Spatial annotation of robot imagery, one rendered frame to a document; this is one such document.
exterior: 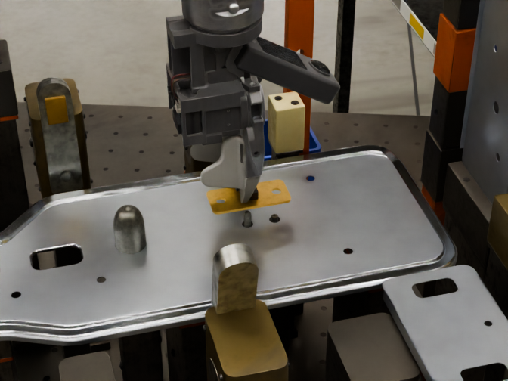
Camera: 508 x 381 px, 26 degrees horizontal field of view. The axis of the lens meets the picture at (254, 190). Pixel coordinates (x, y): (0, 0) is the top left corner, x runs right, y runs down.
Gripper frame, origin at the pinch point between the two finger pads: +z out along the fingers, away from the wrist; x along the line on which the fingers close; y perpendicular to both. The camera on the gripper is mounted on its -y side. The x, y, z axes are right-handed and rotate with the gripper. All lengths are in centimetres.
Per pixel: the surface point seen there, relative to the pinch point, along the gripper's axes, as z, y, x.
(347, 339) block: 7.3, -5.3, 17.2
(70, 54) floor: 106, 2, -213
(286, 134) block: 2.5, -7.4, -10.9
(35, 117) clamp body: -1.8, 19.9, -15.7
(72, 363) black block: 6.1, 20.8, 14.4
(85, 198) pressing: 5.1, 16.1, -8.8
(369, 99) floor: 107, -79, -164
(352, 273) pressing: 5.4, -8.1, 10.3
